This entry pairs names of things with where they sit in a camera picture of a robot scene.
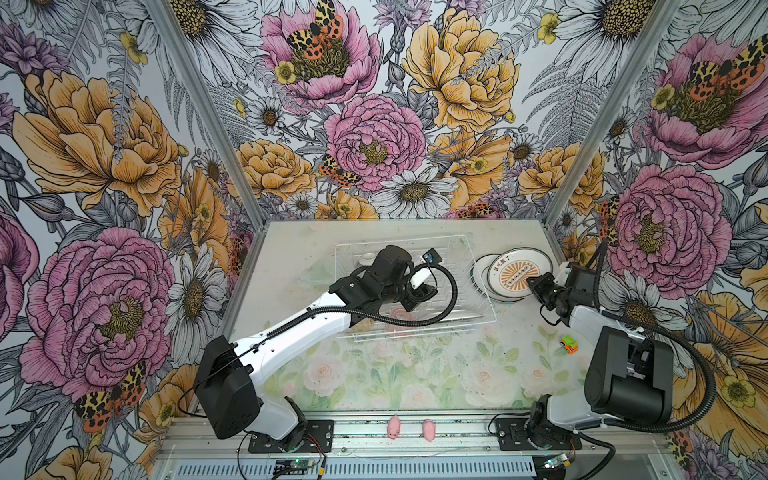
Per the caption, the pink glass cup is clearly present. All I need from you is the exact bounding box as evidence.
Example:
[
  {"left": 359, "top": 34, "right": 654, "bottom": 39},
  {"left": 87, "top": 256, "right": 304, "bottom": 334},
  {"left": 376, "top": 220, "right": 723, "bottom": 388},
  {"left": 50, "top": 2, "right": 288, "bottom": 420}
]
[{"left": 387, "top": 307, "right": 416, "bottom": 328}]

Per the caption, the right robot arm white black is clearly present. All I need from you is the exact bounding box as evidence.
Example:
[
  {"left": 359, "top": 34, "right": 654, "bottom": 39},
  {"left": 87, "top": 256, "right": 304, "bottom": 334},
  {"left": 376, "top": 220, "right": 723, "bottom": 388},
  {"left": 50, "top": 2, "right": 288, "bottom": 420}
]
[{"left": 525, "top": 266, "right": 674, "bottom": 448}]

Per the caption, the pink clip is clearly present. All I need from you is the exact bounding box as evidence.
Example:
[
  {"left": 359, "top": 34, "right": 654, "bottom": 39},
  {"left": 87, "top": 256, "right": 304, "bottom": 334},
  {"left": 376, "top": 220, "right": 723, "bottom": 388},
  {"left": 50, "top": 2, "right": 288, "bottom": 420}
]
[
  {"left": 386, "top": 415, "right": 402, "bottom": 440},
  {"left": 422, "top": 419, "right": 437, "bottom": 442}
]

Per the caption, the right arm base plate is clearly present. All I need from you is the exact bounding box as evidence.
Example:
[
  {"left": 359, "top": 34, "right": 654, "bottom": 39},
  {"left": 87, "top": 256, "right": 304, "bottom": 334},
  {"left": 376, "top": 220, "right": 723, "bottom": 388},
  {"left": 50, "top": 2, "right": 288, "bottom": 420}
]
[{"left": 490, "top": 417, "right": 583, "bottom": 451}]

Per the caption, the white wire dish rack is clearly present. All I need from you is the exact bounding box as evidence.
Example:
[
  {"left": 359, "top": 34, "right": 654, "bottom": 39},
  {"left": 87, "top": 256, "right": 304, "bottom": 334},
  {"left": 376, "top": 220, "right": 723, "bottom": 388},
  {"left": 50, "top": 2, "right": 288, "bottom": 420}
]
[{"left": 333, "top": 232, "right": 498, "bottom": 343}]

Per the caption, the small orange green toy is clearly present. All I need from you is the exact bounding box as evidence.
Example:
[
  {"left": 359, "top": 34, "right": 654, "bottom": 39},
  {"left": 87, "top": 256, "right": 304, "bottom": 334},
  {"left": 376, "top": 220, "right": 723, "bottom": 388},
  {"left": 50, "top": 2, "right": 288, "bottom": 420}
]
[{"left": 560, "top": 335, "right": 579, "bottom": 355}]

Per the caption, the plate with orange sunburst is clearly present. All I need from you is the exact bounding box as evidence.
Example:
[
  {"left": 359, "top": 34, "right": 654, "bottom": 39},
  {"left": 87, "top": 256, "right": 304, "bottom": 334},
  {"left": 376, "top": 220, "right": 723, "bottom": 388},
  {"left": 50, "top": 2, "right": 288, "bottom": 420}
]
[{"left": 488, "top": 247, "right": 553, "bottom": 299}]

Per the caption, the left pink clip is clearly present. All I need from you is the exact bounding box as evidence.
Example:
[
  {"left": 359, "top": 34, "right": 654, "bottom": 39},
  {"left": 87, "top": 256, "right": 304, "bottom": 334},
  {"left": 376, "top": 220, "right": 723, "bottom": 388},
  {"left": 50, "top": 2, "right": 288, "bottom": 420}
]
[{"left": 386, "top": 415, "right": 402, "bottom": 440}]

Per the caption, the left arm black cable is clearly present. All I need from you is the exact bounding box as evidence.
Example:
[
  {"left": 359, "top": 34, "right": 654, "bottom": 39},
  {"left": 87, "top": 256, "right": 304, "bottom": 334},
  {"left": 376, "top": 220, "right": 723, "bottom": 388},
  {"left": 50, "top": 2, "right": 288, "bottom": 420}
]
[{"left": 179, "top": 262, "right": 460, "bottom": 421}]

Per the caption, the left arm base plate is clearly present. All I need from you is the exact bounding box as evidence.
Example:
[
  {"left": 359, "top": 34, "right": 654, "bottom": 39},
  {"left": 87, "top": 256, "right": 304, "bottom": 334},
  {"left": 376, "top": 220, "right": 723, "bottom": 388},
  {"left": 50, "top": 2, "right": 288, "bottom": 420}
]
[{"left": 247, "top": 419, "right": 335, "bottom": 454}]

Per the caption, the striped grey bowl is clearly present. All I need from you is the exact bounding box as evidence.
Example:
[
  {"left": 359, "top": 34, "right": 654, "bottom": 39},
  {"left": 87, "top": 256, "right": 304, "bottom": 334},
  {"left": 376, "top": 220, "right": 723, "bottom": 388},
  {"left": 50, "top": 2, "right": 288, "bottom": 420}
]
[{"left": 358, "top": 252, "right": 377, "bottom": 267}]

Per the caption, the right circuit board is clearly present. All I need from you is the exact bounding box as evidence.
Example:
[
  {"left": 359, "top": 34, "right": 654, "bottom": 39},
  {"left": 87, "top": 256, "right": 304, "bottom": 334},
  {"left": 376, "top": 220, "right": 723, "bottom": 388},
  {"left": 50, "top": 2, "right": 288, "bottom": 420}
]
[{"left": 542, "top": 453, "right": 571, "bottom": 469}]

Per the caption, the green circuit board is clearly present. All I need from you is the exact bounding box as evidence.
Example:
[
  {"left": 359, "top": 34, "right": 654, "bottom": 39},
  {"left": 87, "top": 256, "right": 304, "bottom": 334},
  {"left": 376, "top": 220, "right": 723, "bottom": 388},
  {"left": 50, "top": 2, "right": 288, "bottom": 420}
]
[{"left": 272, "top": 459, "right": 320, "bottom": 476}]

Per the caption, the aluminium front rail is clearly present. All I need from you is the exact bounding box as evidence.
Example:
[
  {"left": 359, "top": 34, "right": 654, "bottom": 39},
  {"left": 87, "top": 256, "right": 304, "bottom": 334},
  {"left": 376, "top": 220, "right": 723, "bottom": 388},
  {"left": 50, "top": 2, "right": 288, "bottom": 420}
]
[{"left": 151, "top": 410, "right": 685, "bottom": 479}]

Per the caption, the right pink clip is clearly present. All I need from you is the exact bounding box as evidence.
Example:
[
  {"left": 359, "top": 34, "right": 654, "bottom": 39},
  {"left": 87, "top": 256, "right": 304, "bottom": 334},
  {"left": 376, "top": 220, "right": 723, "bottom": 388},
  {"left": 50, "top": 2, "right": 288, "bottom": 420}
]
[{"left": 422, "top": 419, "right": 437, "bottom": 442}]

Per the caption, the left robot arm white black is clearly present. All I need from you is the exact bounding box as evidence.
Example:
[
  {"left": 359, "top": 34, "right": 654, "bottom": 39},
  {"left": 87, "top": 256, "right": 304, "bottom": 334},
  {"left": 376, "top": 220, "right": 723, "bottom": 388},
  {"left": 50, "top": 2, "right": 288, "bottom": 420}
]
[{"left": 192, "top": 245, "right": 459, "bottom": 450}]

